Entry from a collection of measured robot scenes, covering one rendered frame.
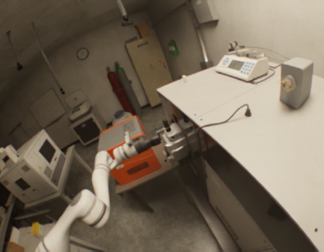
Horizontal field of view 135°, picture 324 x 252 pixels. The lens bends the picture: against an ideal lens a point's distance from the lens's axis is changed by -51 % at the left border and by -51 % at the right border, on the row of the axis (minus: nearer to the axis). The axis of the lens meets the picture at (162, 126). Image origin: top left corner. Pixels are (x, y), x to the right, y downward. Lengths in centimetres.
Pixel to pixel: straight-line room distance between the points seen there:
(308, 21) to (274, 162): 115
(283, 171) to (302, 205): 8
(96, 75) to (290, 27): 397
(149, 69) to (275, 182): 357
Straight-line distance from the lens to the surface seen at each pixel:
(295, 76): 43
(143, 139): 61
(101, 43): 398
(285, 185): 28
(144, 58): 362
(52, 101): 453
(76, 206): 40
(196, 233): 170
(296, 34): 134
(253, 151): 31
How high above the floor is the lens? 167
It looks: 33 degrees down
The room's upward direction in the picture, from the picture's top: 23 degrees counter-clockwise
